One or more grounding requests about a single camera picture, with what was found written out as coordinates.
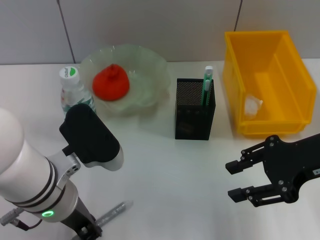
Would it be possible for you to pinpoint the white paper ball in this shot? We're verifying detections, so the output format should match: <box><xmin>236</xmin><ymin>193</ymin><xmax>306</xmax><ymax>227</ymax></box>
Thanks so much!
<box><xmin>243</xmin><ymin>93</ymin><xmax>264</xmax><ymax>118</ymax></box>

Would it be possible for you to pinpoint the mint green utility knife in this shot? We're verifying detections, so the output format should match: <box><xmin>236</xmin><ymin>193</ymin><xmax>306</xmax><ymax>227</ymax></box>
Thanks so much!
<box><xmin>200</xmin><ymin>65</ymin><xmax>215</xmax><ymax>107</ymax></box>

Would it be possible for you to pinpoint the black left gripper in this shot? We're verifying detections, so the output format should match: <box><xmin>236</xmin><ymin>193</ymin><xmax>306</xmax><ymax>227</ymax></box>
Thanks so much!
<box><xmin>60</xmin><ymin>197</ymin><xmax>104</xmax><ymax>240</ymax></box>

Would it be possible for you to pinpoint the black mesh pen holder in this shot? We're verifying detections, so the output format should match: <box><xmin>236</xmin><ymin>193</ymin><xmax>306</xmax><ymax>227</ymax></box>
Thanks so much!
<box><xmin>174</xmin><ymin>77</ymin><xmax>217</xmax><ymax>141</ymax></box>

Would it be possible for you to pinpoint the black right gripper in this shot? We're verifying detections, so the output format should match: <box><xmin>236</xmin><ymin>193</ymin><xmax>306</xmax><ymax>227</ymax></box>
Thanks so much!
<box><xmin>224</xmin><ymin>133</ymin><xmax>320</xmax><ymax>208</ymax></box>

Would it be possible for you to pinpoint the clear green-label water bottle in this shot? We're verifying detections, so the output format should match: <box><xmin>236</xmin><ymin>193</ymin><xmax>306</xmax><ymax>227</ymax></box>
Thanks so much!
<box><xmin>59</xmin><ymin>65</ymin><xmax>98</xmax><ymax>117</ymax></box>

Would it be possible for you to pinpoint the pale green glass fruit plate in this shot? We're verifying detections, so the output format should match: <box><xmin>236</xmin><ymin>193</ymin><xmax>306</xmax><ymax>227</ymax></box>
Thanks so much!
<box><xmin>79</xmin><ymin>44</ymin><xmax>171</xmax><ymax>118</ymax></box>

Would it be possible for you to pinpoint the left wrist cable with connector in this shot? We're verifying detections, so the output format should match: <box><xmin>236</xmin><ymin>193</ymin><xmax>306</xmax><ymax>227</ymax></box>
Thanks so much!
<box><xmin>0</xmin><ymin>206</ymin><xmax>44</xmax><ymax>230</ymax></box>

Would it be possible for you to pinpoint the yellow plastic bin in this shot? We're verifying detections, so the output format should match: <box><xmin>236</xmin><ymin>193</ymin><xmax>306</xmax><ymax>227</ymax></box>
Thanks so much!
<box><xmin>222</xmin><ymin>29</ymin><xmax>318</xmax><ymax>140</ymax></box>

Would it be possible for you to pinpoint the grey pen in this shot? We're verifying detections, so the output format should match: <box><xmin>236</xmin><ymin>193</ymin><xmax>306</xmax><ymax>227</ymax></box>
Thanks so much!
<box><xmin>96</xmin><ymin>199</ymin><xmax>135</xmax><ymax>227</ymax></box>

